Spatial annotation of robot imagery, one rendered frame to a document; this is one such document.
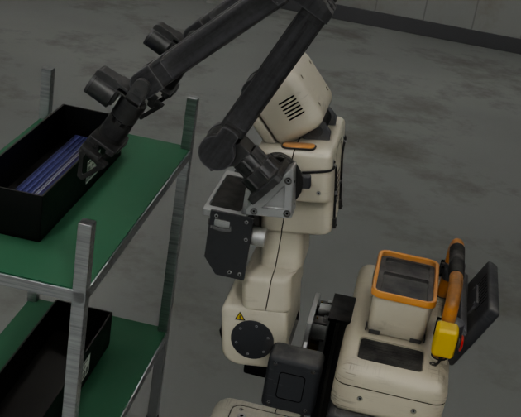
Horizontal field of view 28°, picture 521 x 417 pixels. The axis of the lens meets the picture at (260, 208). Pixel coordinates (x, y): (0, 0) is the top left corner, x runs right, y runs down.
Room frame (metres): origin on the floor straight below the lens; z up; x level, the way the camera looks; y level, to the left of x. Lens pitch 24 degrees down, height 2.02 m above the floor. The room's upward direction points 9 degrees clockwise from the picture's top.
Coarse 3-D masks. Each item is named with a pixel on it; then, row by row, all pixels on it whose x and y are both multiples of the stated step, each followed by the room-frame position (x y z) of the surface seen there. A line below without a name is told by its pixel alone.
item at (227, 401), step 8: (224, 400) 2.50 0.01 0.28; (232, 400) 2.50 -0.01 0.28; (240, 400) 2.51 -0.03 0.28; (216, 408) 2.48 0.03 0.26; (224, 408) 2.46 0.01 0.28; (232, 408) 2.47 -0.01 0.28; (240, 408) 2.48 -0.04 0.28; (248, 408) 2.48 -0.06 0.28; (256, 408) 2.49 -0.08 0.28; (264, 408) 2.49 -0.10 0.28; (272, 408) 2.50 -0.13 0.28; (216, 416) 2.43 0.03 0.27; (224, 416) 2.42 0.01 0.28; (232, 416) 2.43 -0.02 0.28; (240, 416) 2.43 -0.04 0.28; (248, 416) 2.44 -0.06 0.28; (256, 416) 2.45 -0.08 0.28; (264, 416) 2.45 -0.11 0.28; (272, 416) 2.46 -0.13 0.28; (280, 416) 2.47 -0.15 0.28; (288, 416) 2.47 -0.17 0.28; (296, 416) 2.48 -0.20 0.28
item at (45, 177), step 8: (80, 136) 2.56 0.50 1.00; (72, 144) 2.49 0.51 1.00; (80, 144) 2.50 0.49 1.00; (56, 152) 2.42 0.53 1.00; (64, 152) 2.43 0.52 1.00; (72, 152) 2.44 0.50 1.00; (48, 160) 2.36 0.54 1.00; (56, 160) 2.37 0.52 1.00; (64, 160) 2.38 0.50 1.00; (72, 160) 2.39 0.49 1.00; (40, 168) 2.31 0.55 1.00; (48, 168) 2.31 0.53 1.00; (56, 168) 2.32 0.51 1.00; (64, 168) 2.33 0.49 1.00; (32, 176) 2.25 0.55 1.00; (40, 176) 2.26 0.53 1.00; (48, 176) 2.27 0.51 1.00; (56, 176) 2.27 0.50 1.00; (24, 184) 2.20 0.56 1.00; (32, 184) 2.21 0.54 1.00; (40, 184) 2.22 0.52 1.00; (48, 184) 2.23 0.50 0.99; (32, 192) 2.17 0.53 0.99; (40, 192) 2.17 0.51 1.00
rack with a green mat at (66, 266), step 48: (48, 96) 2.75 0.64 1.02; (192, 96) 2.72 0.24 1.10; (144, 144) 2.69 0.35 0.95; (192, 144) 2.71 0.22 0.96; (96, 192) 2.32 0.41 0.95; (144, 192) 2.37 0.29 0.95; (0, 240) 1.99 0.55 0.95; (48, 240) 2.03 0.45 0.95; (96, 240) 2.07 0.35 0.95; (48, 288) 1.84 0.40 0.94; (0, 336) 2.53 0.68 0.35; (144, 336) 2.66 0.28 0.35; (96, 384) 2.38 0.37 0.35
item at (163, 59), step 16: (240, 0) 2.03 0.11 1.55; (256, 0) 2.01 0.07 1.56; (272, 0) 1.97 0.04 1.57; (288, 0) 2.03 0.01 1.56; (224, 16) 2.02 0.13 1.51; (240, 16) 2.01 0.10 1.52; (256, 16) 2.01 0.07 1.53; (208, 32) 2.02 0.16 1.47; (224, 32) 2.02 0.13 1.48; (240, 32) 2.02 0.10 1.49; (176, 48) 2.03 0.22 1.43; (192, 48) 2.02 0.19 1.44; (208, 48) 2.02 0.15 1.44; (160, 64) 2.02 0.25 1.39; (176, 64) 2.03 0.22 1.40; (192, 64) 2.03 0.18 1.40; (160, 80) 2.02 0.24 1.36
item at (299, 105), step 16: (304, 64) 2.25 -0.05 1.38; (288, 80) 2.13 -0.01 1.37; (304, 80) 2.17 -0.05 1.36; (320, 80) 2.28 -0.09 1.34; (288, 96) 2.13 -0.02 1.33; (304, 96) 2.13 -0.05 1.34; (320, 96) 2.20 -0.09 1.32; (272, 112) 2.13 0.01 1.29; (288, 112) 2.14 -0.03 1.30; (304, 112) 2.13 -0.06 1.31; (320, 112) 2.14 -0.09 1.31; (256, 128) 2.14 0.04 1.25; (272, 128) 2.13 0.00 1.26; (288, 128) 2.13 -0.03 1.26; (304, 128) 2.13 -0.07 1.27
